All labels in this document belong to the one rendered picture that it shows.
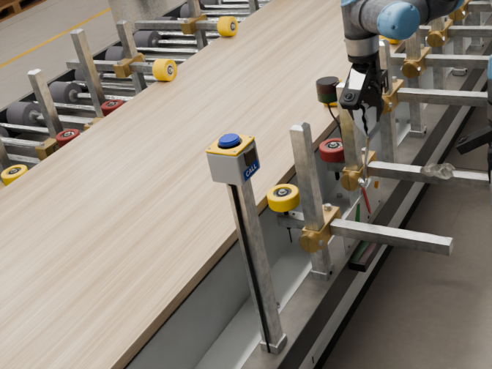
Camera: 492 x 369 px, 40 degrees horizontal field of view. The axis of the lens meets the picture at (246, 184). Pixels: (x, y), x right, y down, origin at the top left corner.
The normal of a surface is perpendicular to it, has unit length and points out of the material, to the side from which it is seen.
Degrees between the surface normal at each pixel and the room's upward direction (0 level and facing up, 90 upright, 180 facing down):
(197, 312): 90
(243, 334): 0
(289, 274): 0
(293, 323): 0
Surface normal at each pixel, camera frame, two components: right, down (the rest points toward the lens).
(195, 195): -0.18, -0.84
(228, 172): -0.50, 0.52
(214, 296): 0.85, 0.13
